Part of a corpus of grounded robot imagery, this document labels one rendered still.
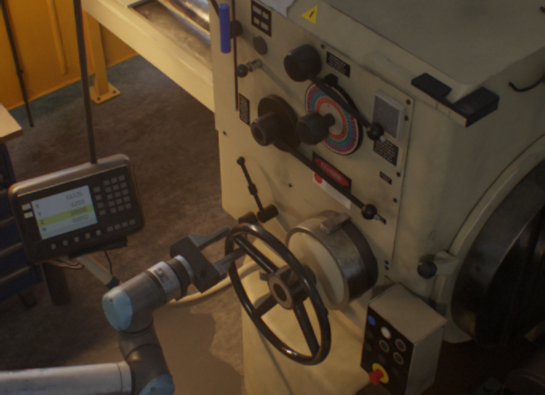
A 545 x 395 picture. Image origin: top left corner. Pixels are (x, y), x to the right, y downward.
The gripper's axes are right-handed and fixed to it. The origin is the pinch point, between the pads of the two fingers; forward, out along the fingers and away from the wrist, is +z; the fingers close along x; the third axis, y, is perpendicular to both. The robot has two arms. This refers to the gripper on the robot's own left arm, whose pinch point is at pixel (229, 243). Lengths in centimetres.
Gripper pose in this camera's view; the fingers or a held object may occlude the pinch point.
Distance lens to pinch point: 210.2
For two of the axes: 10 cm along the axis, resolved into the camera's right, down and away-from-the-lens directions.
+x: -6.3, -6.7, 4.0
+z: 7.7, -4.4, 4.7
